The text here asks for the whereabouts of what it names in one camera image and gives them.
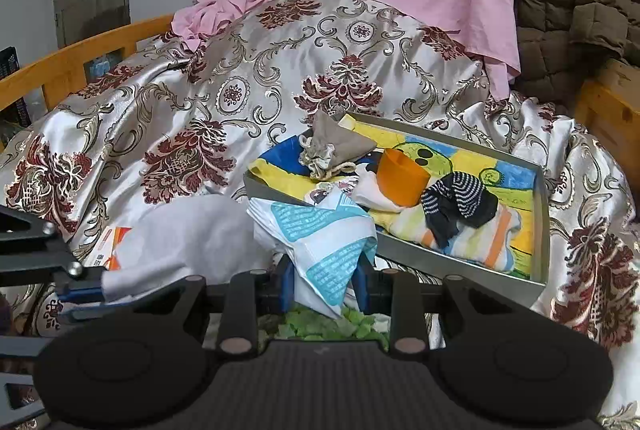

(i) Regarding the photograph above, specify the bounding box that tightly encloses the black plastic crate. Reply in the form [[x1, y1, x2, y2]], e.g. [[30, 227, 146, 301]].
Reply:
[[0, 46, 31, 131]]

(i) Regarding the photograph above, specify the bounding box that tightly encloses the wooden bed side rail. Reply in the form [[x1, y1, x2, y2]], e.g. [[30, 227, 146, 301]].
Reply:
[[0, 14, 177, 117]]

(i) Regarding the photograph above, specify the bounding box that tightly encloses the beige drawstring pouch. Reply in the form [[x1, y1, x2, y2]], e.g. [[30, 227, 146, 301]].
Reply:
[[298, 109, 377, 183]]

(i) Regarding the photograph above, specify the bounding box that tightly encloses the grey metal tray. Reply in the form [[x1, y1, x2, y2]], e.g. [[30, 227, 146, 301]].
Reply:
[[243, 112, 551, 309]]

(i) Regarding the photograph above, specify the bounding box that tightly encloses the white and teal cloth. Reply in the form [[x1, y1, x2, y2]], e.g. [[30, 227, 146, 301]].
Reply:
[[247, 192, 379, 321]]

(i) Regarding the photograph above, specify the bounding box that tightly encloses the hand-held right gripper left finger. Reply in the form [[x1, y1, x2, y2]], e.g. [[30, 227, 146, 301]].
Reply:
[[165, 256, 298, 357]]

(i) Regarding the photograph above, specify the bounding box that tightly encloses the floral satin blanket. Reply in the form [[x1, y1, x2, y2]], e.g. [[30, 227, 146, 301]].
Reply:
[[0, 0, 640, 430]]

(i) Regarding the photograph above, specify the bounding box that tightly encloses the light grey cloth pouch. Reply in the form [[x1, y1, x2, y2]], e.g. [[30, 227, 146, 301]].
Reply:
[[102, 194, 274, 303]]

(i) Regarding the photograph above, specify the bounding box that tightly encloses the orange cup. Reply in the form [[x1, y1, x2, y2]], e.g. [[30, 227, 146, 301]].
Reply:
[[375, 148, 431, 209]]

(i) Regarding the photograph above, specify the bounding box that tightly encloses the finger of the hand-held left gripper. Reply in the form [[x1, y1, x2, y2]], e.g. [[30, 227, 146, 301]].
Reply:
[[55, 302, 104, 321], [0, 205, 109, 304]]

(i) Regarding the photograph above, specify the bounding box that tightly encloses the blue patterned package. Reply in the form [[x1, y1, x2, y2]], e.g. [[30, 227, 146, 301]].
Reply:
[[84, 54, 122, 81]]

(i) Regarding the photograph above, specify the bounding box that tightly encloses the grey wall cabinet door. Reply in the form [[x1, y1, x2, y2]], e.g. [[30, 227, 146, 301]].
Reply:
[[53, 0, 132, 51]]

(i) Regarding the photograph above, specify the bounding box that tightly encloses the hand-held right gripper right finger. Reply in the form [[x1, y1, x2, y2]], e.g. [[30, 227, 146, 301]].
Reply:
[[352, 259, 484, 357]]

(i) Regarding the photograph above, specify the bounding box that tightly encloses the black white striped sock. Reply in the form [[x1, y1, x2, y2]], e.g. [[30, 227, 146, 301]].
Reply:
[[419, 172, 500, 249]]

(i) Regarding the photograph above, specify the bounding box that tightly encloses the clear bag of green pieces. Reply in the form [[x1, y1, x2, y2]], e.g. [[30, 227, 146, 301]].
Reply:
[[257, 302, 391, 351]]

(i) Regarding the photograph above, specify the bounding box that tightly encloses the white orange box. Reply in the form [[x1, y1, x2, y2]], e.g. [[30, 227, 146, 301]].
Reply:
[[95, 225, 134, 271]]

